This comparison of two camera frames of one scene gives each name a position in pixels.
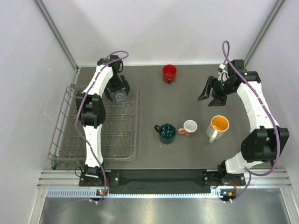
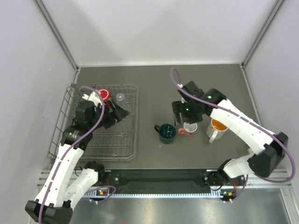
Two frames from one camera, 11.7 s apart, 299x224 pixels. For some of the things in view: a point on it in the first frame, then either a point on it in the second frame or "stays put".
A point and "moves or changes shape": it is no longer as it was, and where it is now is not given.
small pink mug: [189, 128] stays put
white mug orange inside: [217, 127] stays put
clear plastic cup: [119, 96] stays put
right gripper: [218, 100] -> [178, 107]
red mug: [169, 72] moves or changes shape
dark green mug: [167, 133] stays put
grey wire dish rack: [118, 132] stays put
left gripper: [121, 85] -> [117, 112]
